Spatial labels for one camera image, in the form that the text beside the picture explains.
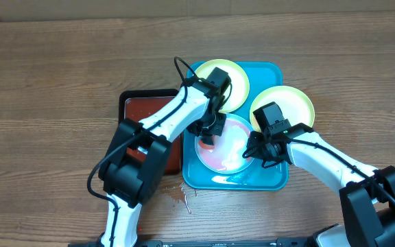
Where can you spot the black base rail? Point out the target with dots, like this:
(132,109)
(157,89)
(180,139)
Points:
(280,242)

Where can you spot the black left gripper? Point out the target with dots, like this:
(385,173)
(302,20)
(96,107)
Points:
(218,128)

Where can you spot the black rectangular wash basin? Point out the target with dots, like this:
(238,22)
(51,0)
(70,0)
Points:
(139,104)

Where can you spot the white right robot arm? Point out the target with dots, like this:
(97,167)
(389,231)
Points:
(367,194)

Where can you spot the green and orange sponge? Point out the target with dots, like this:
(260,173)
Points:
(206,142)

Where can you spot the yellow plate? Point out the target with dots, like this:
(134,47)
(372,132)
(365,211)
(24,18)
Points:
(239,80)
(294,104)

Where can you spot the light blue plate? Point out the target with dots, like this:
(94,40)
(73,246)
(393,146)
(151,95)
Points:
(225,155)

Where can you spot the cardboard backdrop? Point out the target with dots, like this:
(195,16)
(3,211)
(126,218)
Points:
(53,10)

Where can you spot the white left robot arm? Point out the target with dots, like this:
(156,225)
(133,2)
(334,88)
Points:
(136,159)

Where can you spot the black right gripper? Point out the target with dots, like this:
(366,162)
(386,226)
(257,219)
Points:
(258,151)

